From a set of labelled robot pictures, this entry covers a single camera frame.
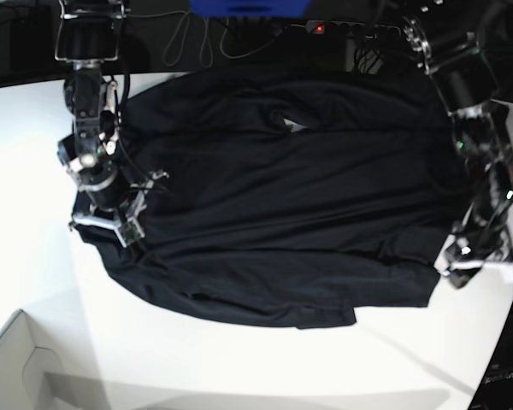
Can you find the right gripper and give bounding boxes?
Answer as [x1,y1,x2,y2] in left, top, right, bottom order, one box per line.
[68,169,169,239]

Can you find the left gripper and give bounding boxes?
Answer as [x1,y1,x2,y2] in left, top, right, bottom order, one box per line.
[438,225,513,289]

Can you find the black t-shirt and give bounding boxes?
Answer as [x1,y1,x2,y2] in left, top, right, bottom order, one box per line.
[78,67,471,329]

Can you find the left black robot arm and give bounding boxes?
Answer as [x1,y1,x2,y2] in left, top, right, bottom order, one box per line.
[404,15,513,289]

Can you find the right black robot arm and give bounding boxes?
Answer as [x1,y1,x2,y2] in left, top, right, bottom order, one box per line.
[55,1,166,247]

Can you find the white cardboard box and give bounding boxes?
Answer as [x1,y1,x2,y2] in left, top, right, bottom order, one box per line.
[0,309,110,409]

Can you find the blue plastic bin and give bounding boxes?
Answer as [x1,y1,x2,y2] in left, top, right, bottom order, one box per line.
[189,0,310,18]

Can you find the black power strip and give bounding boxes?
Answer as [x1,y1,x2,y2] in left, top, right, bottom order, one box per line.
[304,20,402,39]

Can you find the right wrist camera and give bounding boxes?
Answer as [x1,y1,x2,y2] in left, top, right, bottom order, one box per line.
[118,219,145,248]

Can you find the grey cables on floor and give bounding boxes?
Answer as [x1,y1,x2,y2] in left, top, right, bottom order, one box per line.
[123,0,292,67]

